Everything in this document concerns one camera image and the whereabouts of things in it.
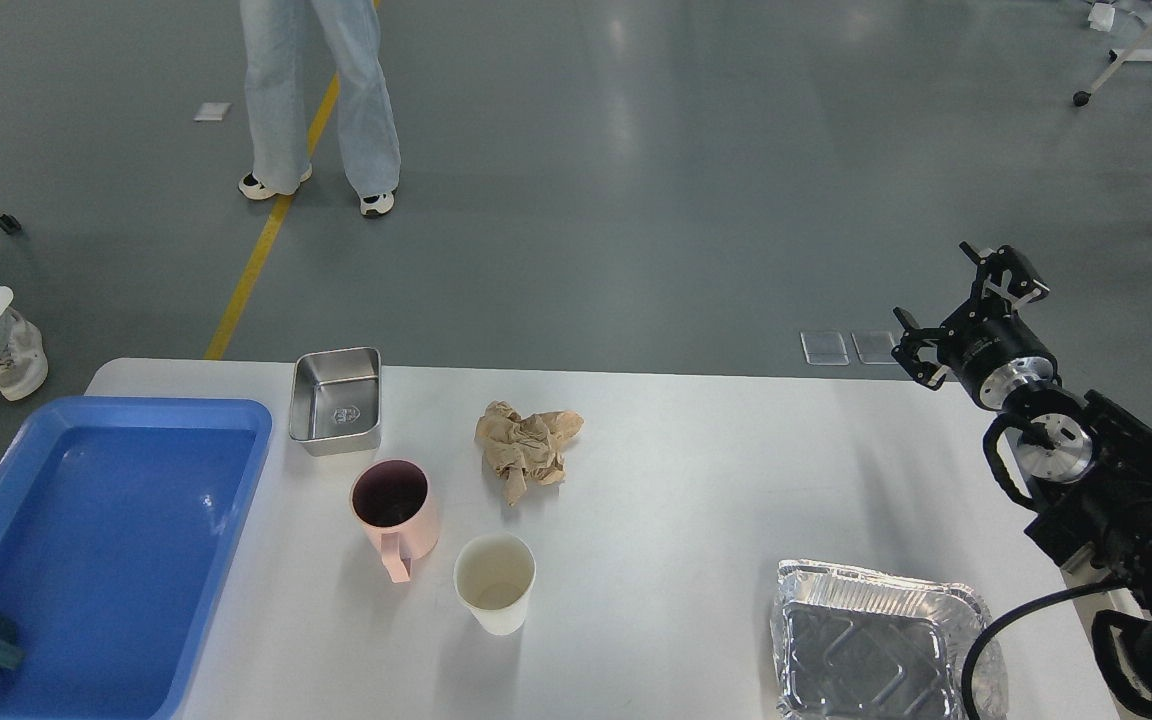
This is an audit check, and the blue plastic tray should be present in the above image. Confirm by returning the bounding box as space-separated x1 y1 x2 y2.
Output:
0 396 273 719

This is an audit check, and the square stainless steel container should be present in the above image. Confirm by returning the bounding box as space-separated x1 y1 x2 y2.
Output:
288 347 382 457

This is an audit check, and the aluminium foil tray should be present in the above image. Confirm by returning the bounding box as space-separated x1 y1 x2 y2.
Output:
771 559 992 719

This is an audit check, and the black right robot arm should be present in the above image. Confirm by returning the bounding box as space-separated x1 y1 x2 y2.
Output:
890 243 1152 719

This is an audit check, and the person in blue jeans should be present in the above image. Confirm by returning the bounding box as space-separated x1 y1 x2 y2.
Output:
238 1 401 218

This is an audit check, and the white paper cup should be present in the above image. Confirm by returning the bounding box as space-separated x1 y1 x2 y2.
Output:
453 532 538 635

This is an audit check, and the person in black sweater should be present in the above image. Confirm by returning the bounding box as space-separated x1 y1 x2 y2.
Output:
0 306 50 402

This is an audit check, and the crumpled brown paper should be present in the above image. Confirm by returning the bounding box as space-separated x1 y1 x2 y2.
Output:
475 401 584 507

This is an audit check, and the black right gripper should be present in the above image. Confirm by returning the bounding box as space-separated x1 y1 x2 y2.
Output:
890 242 1059 411

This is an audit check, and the pink mug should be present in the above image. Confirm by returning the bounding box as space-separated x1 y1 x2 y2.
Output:
349 458 442 584

